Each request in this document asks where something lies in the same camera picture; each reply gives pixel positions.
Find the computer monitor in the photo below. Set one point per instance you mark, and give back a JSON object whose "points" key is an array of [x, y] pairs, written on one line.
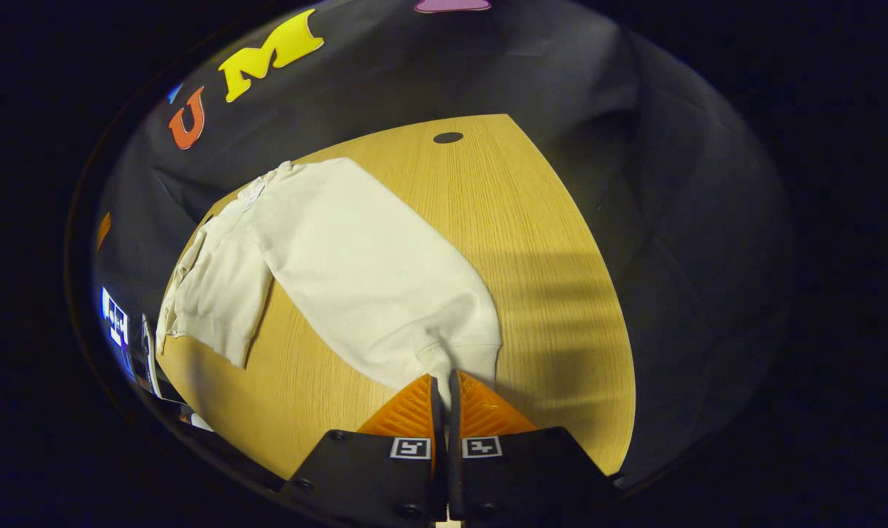
{"points": [[114, 319]]}

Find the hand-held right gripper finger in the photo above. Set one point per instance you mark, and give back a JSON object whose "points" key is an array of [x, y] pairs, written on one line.
{"points": [[454, 418], [438, 418]]}

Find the black backdrop cloth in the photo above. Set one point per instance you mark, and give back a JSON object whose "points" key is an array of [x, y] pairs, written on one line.
{"points": [[561, 73]]}

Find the cream white sweatshirt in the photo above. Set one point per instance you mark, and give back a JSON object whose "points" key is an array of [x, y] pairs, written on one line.
{"points": [[356, 271]]}

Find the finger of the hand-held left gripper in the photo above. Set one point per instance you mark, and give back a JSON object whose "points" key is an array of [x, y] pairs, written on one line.
{"points": [[103, 231]]}

